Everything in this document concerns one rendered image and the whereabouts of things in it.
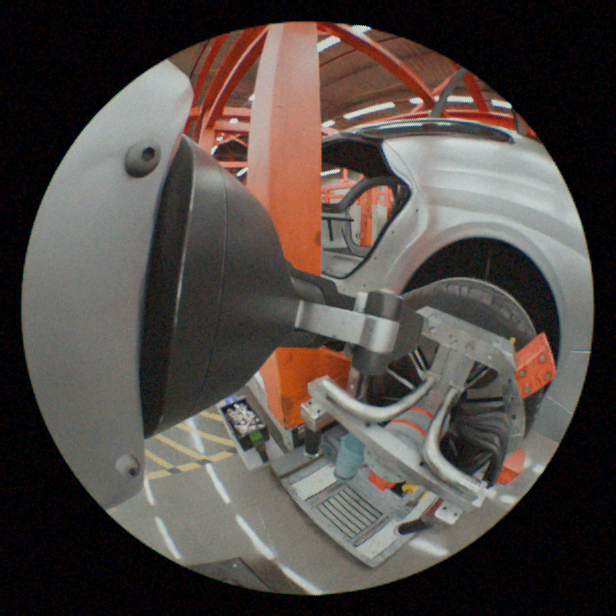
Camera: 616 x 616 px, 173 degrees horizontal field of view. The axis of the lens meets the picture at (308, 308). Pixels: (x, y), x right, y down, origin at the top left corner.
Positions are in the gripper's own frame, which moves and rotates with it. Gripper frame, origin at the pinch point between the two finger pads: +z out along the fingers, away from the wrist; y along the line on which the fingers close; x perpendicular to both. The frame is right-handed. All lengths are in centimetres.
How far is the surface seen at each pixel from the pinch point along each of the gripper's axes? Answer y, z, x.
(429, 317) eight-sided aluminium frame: 19.0, 17.9, 2.5
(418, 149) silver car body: 18, 37, 65
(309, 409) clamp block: 0.9, 14.1, -19.8
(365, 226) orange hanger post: -16, 328, 150
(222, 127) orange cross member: -175, 96, 180
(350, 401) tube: 7.6, 10.2, -13.9
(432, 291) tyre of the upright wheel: 20.8, 24.7, 8.8
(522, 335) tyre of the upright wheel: 40.7, 10.9, 3.7
